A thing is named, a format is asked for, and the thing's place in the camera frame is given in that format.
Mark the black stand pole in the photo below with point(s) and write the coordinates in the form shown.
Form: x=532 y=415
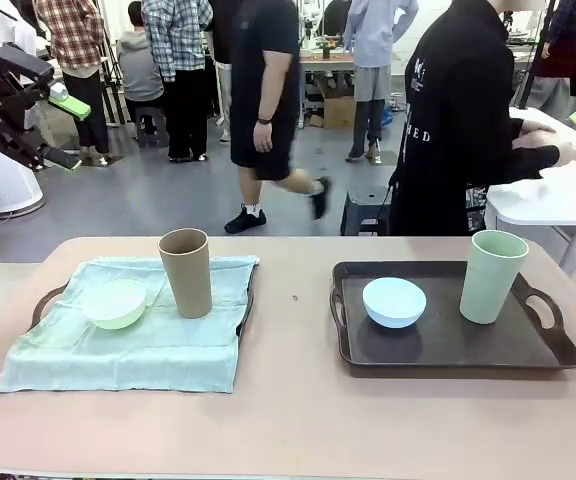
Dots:
x=538 y=50

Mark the dark brown serving tray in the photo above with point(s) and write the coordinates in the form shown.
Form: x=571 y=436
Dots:
x=242 y=327
x=443 y=350

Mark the black plastic stool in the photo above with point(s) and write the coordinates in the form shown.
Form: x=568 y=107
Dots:
x=152 y=125
x=363 y=205

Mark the white side table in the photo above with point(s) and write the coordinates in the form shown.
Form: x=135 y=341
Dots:
x=543 y=200

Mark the teal cloth mat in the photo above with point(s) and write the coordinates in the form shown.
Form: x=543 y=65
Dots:
x=118 y=360

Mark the person in maroon clothes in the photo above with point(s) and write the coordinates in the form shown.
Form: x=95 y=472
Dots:
x=568 y=55

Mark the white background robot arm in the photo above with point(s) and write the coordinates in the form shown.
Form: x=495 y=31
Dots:
x=309 y=25

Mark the beige top work table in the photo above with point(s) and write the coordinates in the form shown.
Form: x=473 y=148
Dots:
x=323 y=59

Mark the person in red plaid shirt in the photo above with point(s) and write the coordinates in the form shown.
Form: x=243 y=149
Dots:
x=70 y=35

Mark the pale blue bowl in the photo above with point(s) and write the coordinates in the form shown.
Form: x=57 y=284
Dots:
x=394 y=302

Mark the person in blue plaid shirt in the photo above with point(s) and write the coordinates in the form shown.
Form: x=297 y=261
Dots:
x=178 y=40

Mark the person's right forearm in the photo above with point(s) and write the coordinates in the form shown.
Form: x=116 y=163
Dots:
x=535 y=162

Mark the pale green tall cup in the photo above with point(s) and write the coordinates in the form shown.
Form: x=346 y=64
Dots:
x=488 y=290

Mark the person's right hand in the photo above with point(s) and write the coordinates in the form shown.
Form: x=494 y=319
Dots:
x=573 y=154

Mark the tan brown tall cup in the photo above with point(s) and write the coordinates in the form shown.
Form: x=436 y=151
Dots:
x=188 y=285

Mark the person in grey hoodie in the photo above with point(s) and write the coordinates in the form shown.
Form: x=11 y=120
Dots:
x=138 y=65

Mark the person's left hand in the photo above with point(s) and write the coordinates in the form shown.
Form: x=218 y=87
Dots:
x=535 y=127

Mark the person in white shirt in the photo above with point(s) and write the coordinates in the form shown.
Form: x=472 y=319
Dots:
x=18 y=30

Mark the person in black shirt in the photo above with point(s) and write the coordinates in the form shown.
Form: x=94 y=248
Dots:
x=448 y=125

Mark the pale green bowl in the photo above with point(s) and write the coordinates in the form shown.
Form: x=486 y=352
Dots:
x=115 y=305

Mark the person black top white trousers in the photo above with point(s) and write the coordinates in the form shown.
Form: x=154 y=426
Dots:
x=224 y=100

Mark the cardboard box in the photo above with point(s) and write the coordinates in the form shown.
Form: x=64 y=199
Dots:
x=338 y=107

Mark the walking person in black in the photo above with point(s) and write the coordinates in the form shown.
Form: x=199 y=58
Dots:
x=268 y=75

